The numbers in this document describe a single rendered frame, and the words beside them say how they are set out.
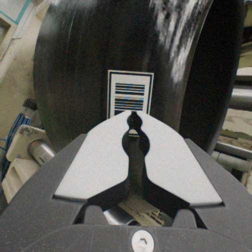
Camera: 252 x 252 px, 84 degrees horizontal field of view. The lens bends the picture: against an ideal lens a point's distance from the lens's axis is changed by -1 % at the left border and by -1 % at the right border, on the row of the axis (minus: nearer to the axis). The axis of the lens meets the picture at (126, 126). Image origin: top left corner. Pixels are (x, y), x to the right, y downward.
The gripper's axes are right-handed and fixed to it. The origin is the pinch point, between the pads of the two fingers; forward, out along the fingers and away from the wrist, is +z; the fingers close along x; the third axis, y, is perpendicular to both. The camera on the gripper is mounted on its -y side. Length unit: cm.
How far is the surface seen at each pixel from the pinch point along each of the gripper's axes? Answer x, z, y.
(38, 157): -20.9, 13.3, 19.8
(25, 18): -521, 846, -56
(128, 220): 0.3, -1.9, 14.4
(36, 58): -15.5, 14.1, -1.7
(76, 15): -6.4, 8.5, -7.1
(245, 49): 48, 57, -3
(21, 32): -539, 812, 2
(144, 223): 6.5, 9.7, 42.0
